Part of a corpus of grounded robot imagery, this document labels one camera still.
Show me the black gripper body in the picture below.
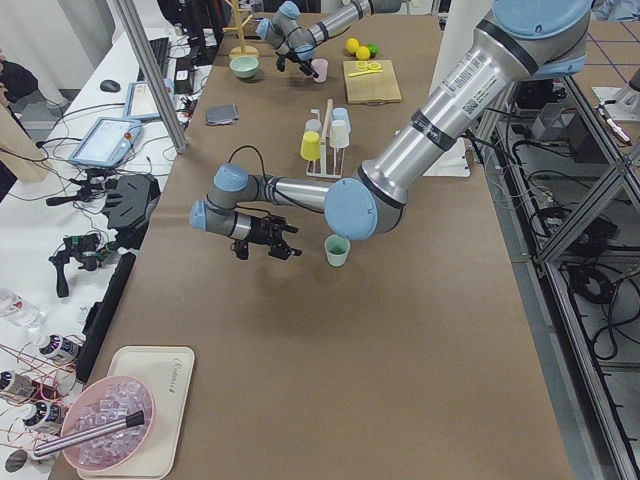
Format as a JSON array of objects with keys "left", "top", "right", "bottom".
[
  {"left": 247, "top": 215, "right": 285, "bottom": 246},
  {"left": 276, "top": 45, "right": 306, "bottom": 65}
]

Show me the pink plastic cup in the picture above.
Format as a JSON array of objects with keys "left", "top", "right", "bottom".
[{"left": 311, "top": 58, "right": 329, "bottom": 83}]

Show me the green plastic cup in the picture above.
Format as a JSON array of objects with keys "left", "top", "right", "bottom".
[{"left": 324, "top": 234, "right": 351, "bottom": 267}]

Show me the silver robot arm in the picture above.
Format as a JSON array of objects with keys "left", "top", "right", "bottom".
[
  {"left": 256, "top": 0, "right": 401, "bottom": 78},
  {"left": 189, "top": 1, "right": 591, "bottom": 259}
]

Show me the light blue plastic cup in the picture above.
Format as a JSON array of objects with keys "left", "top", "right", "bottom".
[{"left": 331, "top": 107, "right": 350, "bottom": 125}]

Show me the grey plastic cup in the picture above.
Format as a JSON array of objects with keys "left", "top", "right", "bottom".
[{"left": 304, "top": 118, "right": 322, "bottom": 133}]

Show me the white plastic cup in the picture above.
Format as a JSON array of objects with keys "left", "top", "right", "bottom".
[{"left": 329, "top": 120, "right": 350, "bottom": 149}]

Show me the yellow plastic cup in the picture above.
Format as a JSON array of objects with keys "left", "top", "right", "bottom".
[{"left": 300, "top": 130, "right": 321, "bottom": 161}]

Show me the mint green bowl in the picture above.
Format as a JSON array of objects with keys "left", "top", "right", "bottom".
[{"left": 229, "top": 55, "right": 260, "bottom": 80}]

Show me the wooden mug tree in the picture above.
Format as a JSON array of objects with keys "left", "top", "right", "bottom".
[{"left": 223, "top": 0, "right": 259, "bottom": 59}]

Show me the yellow plastic knife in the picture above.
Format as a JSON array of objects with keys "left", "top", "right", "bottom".
[{"left": 347, "top": 70, "right": 383, "bottom": 78}]

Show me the wooden cutting board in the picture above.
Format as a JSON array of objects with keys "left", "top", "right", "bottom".
[{"left": 342, "top": 60, "right": 402, "bottom": 104}]

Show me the grey folded cloth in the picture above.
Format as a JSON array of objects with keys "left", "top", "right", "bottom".
[{"left": 205, "top": 104, "right": 238, "bottom": 126}]

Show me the black keyboard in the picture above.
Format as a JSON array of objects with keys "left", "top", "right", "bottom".
[{"left": 148, "top": 37, "right": 170, "bottom": 78}]

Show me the blue teach pendant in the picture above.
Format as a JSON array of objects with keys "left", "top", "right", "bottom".
[
  {"left": 68, "top": 117, "right": 142, "bottom": 168},
  {"left": 123, "top": 81, "right": 160, "bottom": 121}
]

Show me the cream plastic tray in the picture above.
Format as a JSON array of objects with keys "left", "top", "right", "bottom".
[{"left": 78, "top": 345, "right": 196, "bottom": 480}]

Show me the black computer mouse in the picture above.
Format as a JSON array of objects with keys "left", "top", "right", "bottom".
[{"left": 99, "top": 79, "right": 121, "bottom": 93}]

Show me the pink bowl of ice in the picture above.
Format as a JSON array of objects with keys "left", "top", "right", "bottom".
[{"left": 61, "top": 376, "right": 155, "bottom": 472}]

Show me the clear plastic bottle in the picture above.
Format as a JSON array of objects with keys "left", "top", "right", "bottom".
[{"left": 1, "top": 288, "right": 45, "bottom": 328}]

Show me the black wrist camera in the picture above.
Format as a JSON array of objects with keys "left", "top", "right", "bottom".
[{"left": 231, "top": 239, "right": 249, "bottom": 260}]

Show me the white wire cup rack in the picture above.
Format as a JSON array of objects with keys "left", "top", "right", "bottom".
[{"left": 306, "top": 98, "right": 345, "bottom": 179}]

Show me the aluminium frame post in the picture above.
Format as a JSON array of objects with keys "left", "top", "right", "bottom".
[{"left": 114, "top": 0, "right": 188, "bottom": 154}]

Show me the metal scoop handle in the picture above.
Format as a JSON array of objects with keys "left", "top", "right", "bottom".
[{"left": 33, "top": 410, "right": 145, "bottom": 458}]

